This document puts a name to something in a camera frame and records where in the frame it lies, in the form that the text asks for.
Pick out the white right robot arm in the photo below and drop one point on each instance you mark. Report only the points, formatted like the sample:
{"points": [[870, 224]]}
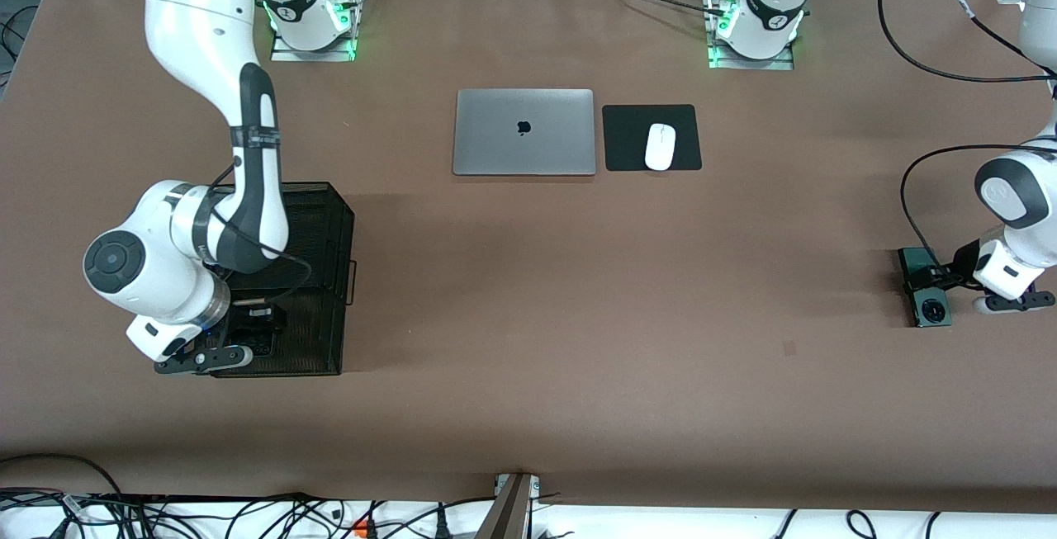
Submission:
{"points": [[198, 19]]}

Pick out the green Huawei phone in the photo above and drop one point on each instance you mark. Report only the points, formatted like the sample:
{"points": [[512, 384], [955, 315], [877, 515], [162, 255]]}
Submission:
{"points": [[933, 312]]}

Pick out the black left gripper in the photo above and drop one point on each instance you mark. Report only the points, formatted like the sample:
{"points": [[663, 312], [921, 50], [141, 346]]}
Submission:
{"points": [[963, 261]]}

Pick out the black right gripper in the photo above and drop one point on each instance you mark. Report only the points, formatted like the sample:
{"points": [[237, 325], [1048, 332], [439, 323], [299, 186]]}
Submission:
{"points": [[250, 328]]}

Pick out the silver Apple laptop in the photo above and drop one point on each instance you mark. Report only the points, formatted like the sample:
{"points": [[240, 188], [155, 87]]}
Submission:
{"points": [[495, 134]]}

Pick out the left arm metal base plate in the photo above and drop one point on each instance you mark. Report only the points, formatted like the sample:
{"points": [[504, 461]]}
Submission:
{"points": [[751, 65]]}

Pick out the orange plug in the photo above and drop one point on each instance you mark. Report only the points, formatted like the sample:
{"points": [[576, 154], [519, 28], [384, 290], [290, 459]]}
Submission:
{"points": [[361, 531]]}

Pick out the black mouse pad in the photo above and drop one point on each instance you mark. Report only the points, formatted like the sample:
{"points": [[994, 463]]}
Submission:
{"points": [[623, 139]]}

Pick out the white computer mouse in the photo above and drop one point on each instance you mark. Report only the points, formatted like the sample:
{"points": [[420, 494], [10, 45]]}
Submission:
{"points": [[660, 147]]}

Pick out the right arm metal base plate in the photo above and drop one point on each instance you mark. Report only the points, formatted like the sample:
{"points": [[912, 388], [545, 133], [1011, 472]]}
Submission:
{"points": [[314, 55]]}

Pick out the aluminium profile post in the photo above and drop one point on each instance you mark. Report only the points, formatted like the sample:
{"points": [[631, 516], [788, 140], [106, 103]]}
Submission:
{"points": [[512, 514]]}

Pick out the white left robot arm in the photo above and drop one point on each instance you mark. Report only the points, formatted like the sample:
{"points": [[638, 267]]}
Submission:
{"points": [[1016, 192]]}

